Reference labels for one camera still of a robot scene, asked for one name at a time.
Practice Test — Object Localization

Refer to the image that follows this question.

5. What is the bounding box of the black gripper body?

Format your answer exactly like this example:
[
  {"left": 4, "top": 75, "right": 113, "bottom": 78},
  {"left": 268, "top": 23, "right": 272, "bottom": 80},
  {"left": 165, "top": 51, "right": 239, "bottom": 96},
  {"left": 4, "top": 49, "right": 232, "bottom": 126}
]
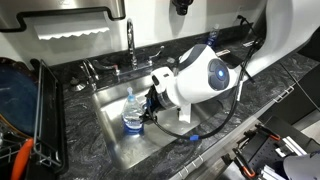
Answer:
[{"left": 145, "top": 83, "right": 164, "bottom": 116}]

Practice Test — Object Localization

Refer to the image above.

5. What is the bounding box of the clear blue dish soap bottle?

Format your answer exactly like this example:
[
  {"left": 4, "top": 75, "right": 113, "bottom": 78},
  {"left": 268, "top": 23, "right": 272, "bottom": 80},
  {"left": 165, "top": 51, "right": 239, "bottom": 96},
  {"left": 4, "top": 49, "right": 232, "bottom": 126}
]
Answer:
[{"left": 121, "top": 87, "right": 145, "bottom": 134}]

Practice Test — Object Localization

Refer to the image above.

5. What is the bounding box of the stainless steel sink basin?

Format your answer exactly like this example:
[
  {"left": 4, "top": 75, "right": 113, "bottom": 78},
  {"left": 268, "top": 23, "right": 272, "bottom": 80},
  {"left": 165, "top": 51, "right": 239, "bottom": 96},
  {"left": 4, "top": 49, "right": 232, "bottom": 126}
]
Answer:
[{"left": 91, "top": 66, "right": 224, "bottom": 171}]

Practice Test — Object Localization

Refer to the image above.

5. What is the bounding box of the chrome gooseneck faucet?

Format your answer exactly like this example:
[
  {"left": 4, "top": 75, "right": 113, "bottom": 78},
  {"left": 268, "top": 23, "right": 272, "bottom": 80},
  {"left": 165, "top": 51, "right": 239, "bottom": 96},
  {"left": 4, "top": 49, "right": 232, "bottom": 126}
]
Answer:
[{"left": 116, "top": 18, "right": 158, "bottom": 77}]

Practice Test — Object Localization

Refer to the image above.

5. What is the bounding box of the chrome side sprayer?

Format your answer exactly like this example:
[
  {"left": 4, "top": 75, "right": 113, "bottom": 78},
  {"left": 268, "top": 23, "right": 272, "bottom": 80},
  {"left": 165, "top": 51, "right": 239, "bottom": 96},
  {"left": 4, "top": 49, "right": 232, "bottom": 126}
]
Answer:
[{"left": 79, "top": 59, "right": 100, "bottom": 92}]

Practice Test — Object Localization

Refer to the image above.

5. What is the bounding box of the round chrome counter cap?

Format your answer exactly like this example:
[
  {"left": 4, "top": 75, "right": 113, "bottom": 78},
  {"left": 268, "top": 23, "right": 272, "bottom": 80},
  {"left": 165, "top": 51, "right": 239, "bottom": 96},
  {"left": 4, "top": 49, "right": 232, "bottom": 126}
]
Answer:
[{"left": 68, "top": 77, "right": 87, "bottom": 93}]

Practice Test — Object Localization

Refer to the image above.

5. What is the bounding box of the long white label strip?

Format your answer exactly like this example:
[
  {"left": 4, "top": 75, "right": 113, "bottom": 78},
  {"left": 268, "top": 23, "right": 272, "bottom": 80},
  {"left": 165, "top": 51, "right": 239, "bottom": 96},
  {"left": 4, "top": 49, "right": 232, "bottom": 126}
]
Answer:
[{"left": 214, "top": 48, "right": 232, "bottom": 58}]

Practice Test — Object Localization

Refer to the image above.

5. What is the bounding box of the black dish rack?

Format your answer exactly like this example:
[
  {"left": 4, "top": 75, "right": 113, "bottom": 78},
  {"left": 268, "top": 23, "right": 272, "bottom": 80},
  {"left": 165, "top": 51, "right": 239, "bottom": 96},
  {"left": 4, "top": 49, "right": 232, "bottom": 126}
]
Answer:
[{"left": 29, "top": 58, "right": 69, "bottom": 176}]

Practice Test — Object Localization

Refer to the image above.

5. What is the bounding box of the white paper towel sheet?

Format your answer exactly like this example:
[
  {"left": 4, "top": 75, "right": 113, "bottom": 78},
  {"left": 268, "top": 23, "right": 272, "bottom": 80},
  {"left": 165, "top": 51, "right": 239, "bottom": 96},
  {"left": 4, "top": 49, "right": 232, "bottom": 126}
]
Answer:
[{"left": 33, "top": 23, "right": 111, "bottom": 42}]

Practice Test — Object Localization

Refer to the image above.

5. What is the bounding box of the black power plug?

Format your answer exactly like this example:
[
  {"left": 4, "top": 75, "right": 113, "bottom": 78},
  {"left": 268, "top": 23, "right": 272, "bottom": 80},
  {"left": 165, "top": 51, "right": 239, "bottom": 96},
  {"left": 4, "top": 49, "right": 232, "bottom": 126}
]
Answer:
[{"left": 236, "top": 14, "right": 248, "bottom": 24}]

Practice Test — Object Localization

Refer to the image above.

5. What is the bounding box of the steel paper towel dispenser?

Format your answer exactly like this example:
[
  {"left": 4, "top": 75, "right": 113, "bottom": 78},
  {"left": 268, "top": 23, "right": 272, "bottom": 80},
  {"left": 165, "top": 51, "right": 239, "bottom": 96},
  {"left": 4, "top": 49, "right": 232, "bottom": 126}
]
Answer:
[{"left": 0, "top": 0, "right": 127, "bottom": 34}]

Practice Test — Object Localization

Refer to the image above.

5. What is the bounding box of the dark blue plate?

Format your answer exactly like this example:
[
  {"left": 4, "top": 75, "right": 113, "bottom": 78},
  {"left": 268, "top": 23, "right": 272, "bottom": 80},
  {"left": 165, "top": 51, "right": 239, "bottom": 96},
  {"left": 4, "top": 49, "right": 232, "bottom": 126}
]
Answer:
[{"left": 0, "top": 58, "right": 38, "bottom": 138}]

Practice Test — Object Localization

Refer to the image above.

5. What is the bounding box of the orange utensil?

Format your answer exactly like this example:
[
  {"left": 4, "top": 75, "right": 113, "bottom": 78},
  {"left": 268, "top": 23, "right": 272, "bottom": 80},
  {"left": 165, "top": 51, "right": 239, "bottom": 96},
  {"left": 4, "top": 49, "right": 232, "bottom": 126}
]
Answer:
[{"left": 9, "top": 138, "right": 34, "bottom": 180}]

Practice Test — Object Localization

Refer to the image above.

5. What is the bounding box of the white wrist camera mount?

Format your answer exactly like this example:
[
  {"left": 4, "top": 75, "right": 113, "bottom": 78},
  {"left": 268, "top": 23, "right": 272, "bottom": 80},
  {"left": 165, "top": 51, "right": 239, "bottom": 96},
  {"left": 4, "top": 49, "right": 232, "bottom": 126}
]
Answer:
[{"left": 178, "top": 103, "right": 193, "bottom": 124}]

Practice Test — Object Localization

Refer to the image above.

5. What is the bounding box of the chrome faucet lever handle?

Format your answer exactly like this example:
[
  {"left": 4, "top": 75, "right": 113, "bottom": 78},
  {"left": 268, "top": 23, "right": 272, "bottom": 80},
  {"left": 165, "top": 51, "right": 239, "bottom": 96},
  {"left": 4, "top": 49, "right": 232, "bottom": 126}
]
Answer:
[
  {"left": 91, "top": 59, "right": 121, "bottom": 76},
  {"left": 146, "top": 45, "right": 165, "bottom": 67}
]

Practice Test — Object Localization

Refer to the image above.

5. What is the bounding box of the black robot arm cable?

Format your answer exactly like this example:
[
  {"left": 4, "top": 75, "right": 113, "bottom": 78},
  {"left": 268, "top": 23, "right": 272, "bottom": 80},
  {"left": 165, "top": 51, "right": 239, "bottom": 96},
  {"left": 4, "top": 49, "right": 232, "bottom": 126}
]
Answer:
[{"left": 144, "top": 36, "right": 264, "bottom": 141}]

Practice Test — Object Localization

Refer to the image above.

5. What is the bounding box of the white cabinet door handle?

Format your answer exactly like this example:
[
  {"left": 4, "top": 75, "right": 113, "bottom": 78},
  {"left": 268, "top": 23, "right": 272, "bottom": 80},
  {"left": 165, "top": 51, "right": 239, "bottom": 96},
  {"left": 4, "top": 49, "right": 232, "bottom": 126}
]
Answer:
[
  {"left": 177, "top": 164, "right": 192, "bottom": 178},
  {"left": 190, "top": 154, "right": 205, "bottom": 168},
  {"left": 273, "top": 84, "right": 296, "bottom": 103}
]

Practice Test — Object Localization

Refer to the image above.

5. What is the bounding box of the black wall soap dispenser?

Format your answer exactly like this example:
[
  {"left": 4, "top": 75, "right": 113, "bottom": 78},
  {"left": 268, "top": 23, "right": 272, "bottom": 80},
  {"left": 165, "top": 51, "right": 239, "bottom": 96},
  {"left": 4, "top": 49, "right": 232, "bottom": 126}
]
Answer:
[{"left": 170, "top": 0, "right": 195, "bottom": 17}]

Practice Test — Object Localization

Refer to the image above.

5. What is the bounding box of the black clamp orange handle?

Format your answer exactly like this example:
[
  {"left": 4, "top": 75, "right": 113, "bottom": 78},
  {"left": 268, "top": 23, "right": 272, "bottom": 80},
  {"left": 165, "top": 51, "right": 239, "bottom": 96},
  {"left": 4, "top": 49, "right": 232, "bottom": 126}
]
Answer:
[
  {"left": 232, "top": 147, "right": 257, "bottom": 179},
  {"left": 254, "top": 123, "right": 282, "bottom": 143}
]

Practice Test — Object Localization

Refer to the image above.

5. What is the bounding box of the black power cable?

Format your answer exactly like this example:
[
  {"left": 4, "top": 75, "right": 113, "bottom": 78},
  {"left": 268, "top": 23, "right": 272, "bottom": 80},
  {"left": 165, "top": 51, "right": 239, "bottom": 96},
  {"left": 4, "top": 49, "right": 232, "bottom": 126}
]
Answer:
[{"left": 237, "top": 14, "right": 320, "bottom": 113}]

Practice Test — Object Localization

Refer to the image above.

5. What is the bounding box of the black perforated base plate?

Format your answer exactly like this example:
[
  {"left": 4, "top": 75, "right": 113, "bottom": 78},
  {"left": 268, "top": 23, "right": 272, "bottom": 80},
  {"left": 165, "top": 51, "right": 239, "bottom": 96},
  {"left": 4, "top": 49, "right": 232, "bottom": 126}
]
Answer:
[{"left": 248, "top": 133, "right": 284, "bottom": 172}]

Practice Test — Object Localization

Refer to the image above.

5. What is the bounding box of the aluminium frame rail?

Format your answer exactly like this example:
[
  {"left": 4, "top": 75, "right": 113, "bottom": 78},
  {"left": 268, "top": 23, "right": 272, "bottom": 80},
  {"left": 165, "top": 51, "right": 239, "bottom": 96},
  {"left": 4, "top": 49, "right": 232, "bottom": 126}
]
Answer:
[
  {"left": 259, "top": 164, "right": 284, "bottom": 180},
  {"left": 274, "top": 135, "right": 308, "bottom": 158}
]

